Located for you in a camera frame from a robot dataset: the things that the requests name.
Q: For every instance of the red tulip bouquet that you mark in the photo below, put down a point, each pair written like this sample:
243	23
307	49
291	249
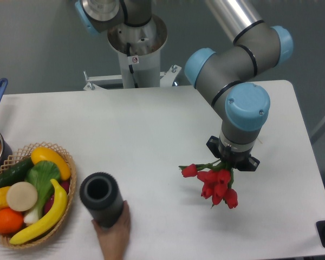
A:
217	178

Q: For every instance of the woven wicker basket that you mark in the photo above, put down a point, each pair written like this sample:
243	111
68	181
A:
20	155

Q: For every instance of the dark red fruit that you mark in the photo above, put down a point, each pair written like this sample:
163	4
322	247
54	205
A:
50	201

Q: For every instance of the green cucumber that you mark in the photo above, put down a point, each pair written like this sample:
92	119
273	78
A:
15	173

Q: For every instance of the orange fruit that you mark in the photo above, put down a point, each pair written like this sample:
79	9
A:
10	221

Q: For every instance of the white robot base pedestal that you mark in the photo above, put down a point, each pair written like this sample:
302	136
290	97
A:
138	50

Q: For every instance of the dark grey ribbed vase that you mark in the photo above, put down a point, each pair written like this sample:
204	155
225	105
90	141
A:
100	194

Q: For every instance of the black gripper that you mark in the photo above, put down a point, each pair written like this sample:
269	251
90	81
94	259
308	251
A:
238	157

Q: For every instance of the beige round disc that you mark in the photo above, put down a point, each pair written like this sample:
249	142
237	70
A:
21	196

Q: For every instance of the green bok choy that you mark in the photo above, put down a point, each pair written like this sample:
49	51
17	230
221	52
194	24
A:
39	176

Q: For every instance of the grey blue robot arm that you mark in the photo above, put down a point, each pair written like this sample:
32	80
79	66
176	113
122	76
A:
222	79

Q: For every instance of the yellow banana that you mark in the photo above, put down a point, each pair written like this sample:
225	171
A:
46	222

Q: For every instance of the bare human hand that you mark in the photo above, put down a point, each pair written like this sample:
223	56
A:
114	241

